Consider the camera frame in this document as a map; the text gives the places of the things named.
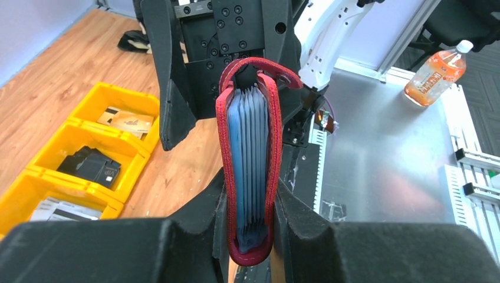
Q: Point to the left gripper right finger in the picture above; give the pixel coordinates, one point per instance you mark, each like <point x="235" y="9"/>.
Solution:
<point x="309" y="248"/>

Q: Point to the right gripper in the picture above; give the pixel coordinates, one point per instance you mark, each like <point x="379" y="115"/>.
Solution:
<point x="214" y="34"/>

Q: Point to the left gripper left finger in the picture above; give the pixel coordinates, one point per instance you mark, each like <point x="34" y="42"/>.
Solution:
<point x="183" y="247"/>

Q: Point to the red leather card holder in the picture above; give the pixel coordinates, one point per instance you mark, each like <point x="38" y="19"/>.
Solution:
<point x="249" y="120"/>

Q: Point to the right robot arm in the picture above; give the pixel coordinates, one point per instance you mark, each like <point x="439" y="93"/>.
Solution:
<point x="322" y="29"/>

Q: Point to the tan cards stack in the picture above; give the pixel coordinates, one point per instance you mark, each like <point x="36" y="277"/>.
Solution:
<point x="136" y="124"/>

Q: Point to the black cards stack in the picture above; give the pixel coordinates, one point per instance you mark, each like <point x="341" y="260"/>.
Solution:
<point x="92" y="165"/>

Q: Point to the white cards stack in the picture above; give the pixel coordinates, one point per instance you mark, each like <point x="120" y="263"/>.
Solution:
<point x="52" y="209"/>

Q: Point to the black floral blanket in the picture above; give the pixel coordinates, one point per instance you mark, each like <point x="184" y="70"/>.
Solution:
<point x="136" y="40"/>

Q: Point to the left yellow bin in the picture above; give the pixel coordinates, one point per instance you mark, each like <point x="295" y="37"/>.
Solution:
<point x="36" y="196"/>

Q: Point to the orange drink bottle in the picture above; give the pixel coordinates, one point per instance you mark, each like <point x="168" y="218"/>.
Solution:
<point x="437" y="74"/>

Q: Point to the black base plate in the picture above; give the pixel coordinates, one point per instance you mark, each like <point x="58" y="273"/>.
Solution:
<point x="303" y="165"/>

